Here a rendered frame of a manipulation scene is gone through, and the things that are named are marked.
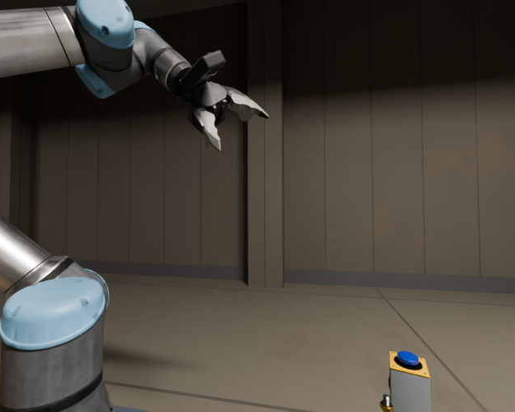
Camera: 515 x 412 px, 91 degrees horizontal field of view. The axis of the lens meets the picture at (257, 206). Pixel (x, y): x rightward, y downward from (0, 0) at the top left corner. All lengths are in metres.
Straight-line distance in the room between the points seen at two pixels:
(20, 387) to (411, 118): 2.63
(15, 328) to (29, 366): 0.05
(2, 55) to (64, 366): 0.42
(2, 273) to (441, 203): 2.57
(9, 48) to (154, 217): 2.41
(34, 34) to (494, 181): 2.77
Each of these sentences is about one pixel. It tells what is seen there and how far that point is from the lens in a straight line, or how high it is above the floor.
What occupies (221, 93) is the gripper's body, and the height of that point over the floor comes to 0.89.
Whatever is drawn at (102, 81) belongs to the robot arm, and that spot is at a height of 0.90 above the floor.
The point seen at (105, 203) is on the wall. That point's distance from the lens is 3.19.
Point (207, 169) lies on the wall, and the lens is 2.58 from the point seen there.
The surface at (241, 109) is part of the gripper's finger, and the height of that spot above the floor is 0.87.
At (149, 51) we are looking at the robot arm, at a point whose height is 0.98.
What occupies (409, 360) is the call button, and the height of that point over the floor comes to 0.33.
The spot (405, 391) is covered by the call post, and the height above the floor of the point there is 0.27.
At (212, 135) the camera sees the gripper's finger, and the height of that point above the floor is 0.79.
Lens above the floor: 0.64
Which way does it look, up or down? 2 degrees up
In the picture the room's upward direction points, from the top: straight up
